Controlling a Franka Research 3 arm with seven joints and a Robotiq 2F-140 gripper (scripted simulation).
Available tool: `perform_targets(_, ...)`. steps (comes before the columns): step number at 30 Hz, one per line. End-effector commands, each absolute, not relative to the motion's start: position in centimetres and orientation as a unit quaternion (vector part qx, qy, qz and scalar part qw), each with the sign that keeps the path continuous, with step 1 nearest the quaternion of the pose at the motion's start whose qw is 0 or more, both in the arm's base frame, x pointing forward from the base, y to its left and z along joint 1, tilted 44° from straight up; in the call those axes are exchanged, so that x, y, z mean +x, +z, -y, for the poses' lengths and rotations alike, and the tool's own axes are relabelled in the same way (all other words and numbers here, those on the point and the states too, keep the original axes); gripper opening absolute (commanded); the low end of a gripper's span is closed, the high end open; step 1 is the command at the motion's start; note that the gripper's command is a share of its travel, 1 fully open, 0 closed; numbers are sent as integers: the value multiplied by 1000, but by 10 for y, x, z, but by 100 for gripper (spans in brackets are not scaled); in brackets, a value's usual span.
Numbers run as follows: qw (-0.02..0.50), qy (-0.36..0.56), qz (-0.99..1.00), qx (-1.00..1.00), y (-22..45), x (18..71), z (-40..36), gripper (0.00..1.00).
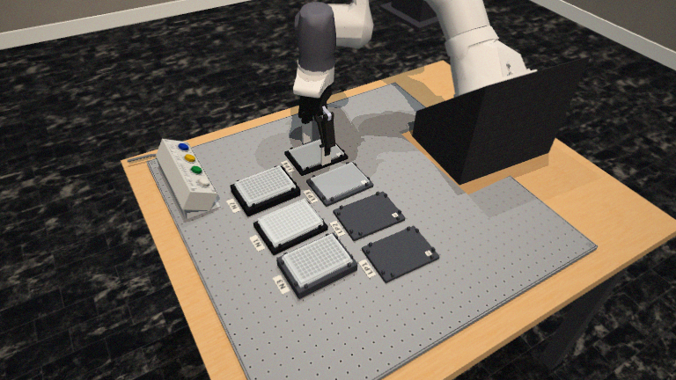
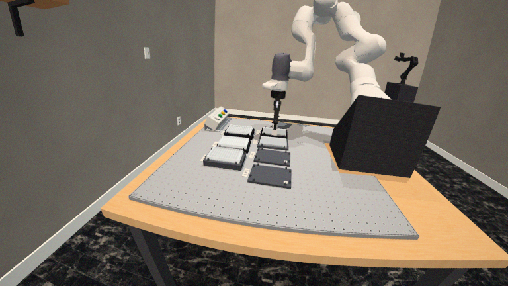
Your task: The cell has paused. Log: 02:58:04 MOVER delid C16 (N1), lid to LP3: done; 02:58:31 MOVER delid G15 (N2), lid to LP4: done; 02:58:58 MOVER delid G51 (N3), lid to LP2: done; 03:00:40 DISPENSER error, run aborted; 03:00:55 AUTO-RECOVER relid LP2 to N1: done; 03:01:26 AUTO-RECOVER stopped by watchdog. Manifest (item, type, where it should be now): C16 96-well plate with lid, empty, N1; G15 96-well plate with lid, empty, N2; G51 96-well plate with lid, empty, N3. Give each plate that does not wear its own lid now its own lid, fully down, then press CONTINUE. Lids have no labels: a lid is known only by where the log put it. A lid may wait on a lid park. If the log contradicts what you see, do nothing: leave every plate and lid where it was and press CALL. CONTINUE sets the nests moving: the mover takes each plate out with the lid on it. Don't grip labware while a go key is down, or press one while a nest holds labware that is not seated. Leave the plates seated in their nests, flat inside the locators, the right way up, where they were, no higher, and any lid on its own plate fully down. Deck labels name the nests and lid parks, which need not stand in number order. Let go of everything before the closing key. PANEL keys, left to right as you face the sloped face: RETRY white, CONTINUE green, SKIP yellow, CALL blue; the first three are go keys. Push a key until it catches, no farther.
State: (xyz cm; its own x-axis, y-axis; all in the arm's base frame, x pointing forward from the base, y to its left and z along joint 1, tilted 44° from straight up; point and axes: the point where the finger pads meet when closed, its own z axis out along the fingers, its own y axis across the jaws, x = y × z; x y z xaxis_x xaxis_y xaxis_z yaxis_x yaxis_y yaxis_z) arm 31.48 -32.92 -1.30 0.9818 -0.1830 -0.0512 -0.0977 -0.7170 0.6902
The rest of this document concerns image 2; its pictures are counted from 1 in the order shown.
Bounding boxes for white button panel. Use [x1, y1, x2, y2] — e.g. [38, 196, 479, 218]
[204, 107, 230, 132]

